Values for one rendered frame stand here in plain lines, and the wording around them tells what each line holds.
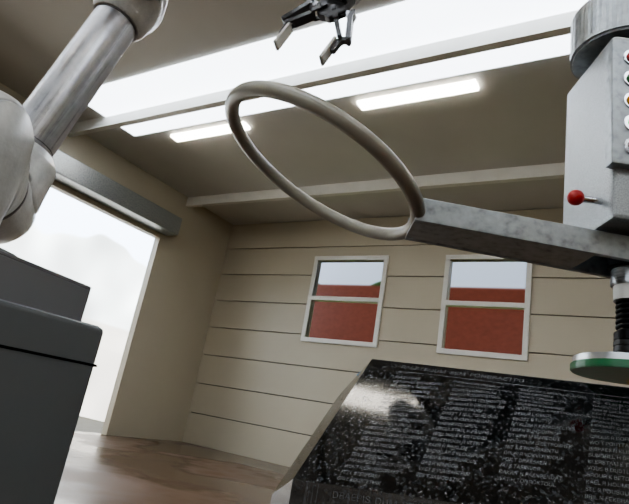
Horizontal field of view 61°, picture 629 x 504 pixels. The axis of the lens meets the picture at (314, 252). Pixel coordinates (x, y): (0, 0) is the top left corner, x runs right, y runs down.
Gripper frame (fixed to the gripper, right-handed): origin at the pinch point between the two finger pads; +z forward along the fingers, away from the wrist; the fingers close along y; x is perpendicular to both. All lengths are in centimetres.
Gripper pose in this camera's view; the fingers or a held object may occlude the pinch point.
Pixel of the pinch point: (300, 50)
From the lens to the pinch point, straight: 139.2
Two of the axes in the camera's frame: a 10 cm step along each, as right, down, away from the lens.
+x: 2.1, 4.2, 8.8
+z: -5.3, 8.1, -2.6
